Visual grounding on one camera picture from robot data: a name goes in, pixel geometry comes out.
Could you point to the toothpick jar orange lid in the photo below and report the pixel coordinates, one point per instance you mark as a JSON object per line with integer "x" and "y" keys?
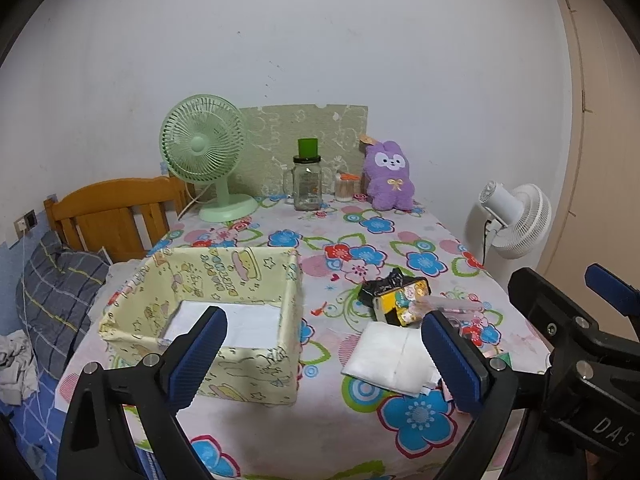
{"x": 346, "y": 186}

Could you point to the clear plastic pen pouch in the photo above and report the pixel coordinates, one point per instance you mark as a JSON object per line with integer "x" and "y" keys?
{"x": 457, "y": 311}

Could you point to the wall power socket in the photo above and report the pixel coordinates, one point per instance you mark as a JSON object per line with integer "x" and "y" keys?
{"x": 25, "y": 224}

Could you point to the white tissue pack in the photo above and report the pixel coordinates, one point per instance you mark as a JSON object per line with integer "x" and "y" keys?
{"x": 392, "y": 358}

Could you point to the grey plaid pillow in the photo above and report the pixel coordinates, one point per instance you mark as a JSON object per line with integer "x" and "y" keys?
{"x": 54, "y": 296}

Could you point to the crumpled white cloth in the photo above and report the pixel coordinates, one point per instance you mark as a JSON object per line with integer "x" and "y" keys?
{"x": 18, "y": 368}

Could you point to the purple plush bunny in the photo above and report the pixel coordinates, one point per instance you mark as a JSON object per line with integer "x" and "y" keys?
{"x": 387, "y": 173}

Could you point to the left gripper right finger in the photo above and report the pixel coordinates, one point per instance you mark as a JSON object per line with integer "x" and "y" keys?
{"x": 484, "y": 389}

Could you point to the green desk fan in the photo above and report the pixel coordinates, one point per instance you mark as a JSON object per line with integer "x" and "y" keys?
{"x": 201, "y": 141}

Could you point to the yellow fabric storage box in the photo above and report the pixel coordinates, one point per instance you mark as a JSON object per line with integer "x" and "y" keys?
{"x": 258, "y": 289}

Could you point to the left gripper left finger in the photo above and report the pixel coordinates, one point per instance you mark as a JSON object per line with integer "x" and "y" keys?
{"x": 96, "y": 442}

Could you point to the black plastic bag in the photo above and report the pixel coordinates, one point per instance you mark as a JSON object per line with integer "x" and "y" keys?
{"x": 365, "y": 296}

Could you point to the floral tablecloth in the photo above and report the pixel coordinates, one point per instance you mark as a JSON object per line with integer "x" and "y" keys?
{"x": 340, "y": 427}

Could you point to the white standing fan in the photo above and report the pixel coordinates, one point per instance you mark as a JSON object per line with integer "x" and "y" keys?
{"x": 507, "y": 228}

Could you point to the glass mason jar mug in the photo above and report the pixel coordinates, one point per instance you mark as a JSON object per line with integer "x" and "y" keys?
{"x": 303, "y": 183}

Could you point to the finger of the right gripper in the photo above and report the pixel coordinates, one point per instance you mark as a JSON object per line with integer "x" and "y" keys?
{"x": 559, "y": 320}
{"x": 620, "y": 295}

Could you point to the beige door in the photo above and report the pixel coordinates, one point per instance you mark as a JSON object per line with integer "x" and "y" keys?
{"x": 597, "y": 219}

